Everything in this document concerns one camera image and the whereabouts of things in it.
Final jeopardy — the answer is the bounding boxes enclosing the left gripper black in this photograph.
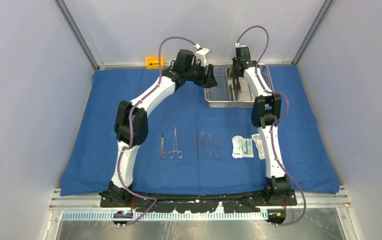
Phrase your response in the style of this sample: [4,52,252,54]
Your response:
[184,59,217,89]

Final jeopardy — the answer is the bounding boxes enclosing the steel scalpel handle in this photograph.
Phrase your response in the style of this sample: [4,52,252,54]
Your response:
[233,78,241,99]

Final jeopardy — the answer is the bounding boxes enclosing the wire mesh steel tray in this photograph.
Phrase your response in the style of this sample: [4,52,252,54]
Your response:
[204,64,274,108]

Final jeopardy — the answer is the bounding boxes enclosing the blunt steel tweezers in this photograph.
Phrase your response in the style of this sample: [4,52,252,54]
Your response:
[201,131,205,155]

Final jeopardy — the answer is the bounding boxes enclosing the thin steel tweezers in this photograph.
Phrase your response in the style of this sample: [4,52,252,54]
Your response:
[209,134,212,155]

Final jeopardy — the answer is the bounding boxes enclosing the steel forceps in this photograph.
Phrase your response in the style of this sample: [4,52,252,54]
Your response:
[193,132,198,157]

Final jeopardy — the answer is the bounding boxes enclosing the white gauze roll packet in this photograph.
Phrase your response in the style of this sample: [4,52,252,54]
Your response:
[232,135,243,159]

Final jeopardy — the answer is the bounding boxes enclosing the pointed steel tweezers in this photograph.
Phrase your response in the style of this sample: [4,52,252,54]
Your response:
[215,137,219,156]

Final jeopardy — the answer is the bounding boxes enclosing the blue surgical wrap cloth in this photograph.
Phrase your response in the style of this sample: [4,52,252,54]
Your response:
[61,66,340,196]

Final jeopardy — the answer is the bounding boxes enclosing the green white sterile packet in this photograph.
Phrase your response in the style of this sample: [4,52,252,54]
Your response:
[242,138,254,158]

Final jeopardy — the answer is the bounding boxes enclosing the steel hemostat ring handles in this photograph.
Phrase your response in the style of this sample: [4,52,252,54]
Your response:
[168,127,183,159]

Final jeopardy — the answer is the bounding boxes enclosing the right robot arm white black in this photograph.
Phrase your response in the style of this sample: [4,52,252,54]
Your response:
[232,43,291,205]

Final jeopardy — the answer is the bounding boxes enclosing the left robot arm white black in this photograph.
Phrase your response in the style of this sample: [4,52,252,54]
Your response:
[102,47,217,207]

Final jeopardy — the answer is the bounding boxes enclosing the yellow toy block large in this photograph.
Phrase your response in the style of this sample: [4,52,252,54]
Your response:
[145,57,165,70]

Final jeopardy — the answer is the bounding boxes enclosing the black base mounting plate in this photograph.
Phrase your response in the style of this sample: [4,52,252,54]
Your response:
[99,190,297,214]

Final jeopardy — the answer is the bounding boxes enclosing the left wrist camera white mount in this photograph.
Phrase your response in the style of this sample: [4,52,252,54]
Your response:
[194,44,210,67]

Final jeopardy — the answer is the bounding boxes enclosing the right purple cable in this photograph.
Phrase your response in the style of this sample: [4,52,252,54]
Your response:
[235,25,307,228]

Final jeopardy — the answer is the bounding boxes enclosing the purple cable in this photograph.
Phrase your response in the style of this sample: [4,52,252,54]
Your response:
[117,36,201,227]
[235,25,307,228]

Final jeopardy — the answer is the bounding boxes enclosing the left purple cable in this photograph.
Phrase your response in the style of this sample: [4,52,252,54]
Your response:
[117,36,201,227]

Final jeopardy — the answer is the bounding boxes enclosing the aluminium frame rail right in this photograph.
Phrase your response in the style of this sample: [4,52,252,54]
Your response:
[291,0,335,66]

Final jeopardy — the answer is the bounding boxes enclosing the aluminium frame post left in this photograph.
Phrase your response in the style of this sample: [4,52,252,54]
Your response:
[55,0,105,70]

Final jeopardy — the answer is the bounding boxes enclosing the aluminium front rail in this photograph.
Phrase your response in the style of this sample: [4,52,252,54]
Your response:
[49,187,351,221]

